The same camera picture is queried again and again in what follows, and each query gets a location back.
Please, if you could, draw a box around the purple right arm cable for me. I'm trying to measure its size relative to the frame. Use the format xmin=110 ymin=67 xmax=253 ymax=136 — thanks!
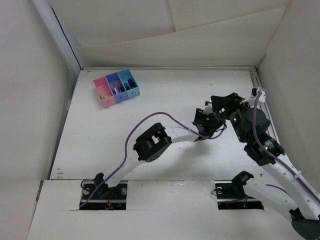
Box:
xmin=252 ymin=91 xmax=320 ymax=204

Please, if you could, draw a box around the purple drawer container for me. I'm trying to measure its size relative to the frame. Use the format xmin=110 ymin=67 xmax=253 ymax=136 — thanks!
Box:
xmin=106 ymin=72 xmax=129 ymax=103

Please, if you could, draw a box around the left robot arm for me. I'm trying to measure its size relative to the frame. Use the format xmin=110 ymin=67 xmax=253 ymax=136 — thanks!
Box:
xmin=93 ymin=108 xmax=227 ymax=199

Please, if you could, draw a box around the pink drawer container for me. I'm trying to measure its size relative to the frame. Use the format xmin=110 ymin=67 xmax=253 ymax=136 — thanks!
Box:
xmin=93 ymin=76 xmax=117 ymax=108

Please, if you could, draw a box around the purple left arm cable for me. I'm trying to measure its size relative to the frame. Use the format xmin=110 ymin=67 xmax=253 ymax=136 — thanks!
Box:
xmin=79 ymin=111 xmax=228 ymax=208

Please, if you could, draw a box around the purple capped black highlighter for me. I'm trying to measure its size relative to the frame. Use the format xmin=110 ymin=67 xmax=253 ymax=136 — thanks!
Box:
xmin=127 ymin=78 xmax=136 ymax=89

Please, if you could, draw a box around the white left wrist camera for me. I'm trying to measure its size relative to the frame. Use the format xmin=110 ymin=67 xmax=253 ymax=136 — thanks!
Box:
xmin=203 ymin=104 xmax=214 ymax=115

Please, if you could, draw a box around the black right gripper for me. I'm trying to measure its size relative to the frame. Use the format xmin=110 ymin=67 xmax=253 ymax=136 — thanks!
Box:
xmin=210 ymin=92 xmax=253 ymax=143

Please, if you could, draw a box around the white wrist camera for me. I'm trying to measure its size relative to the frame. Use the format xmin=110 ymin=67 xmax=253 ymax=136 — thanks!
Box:
xmin=203 ymin=104 xmax=214 ymax=115
xmin=240 ymin=87 xmax=266 ymax=107

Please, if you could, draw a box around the red transparent pen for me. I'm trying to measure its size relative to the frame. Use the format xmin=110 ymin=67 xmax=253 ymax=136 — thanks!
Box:
xmin=117 ymin=83 xmax=125 ymax=93
xmin=115 ymin=82 xmax=122 ymax=94

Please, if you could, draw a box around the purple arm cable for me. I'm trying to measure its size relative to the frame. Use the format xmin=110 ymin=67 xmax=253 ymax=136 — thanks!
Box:
xmin=252 ymin=91 xmax=320 ymax=204
xmin=79 ymin=111 xmax=228 ymax=208

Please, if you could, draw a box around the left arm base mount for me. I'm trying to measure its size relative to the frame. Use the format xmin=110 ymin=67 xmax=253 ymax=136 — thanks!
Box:
xmin=79 ymin=173 xmax=128 ymax=211

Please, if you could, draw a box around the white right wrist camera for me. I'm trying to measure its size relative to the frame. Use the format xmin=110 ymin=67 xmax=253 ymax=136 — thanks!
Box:
xmin=240 ymin=87 xmax=266 ymax=107

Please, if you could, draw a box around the blue drawer container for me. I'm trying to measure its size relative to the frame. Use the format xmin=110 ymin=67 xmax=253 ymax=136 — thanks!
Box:
xmin=117 ymin=68 xmax=140 ymax=99

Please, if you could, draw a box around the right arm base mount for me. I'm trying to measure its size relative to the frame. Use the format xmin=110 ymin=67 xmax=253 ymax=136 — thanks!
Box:
xmin=211 ymin=171 xmax=264 ymax=210

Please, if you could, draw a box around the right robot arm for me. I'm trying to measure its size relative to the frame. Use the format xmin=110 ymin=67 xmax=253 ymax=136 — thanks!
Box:
xmin=210 ymin=87 xmax=320 ymax=240

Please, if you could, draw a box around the blue capped black highlighter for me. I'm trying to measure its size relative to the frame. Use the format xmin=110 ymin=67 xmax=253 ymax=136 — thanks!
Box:
xmin=123 ymin=82 xmax=131 ymax=91

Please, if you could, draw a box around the pink capped white marker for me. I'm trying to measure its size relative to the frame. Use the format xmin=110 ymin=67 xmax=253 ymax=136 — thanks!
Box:
xmin=113 ymin=86 xmax=118 ymax=95

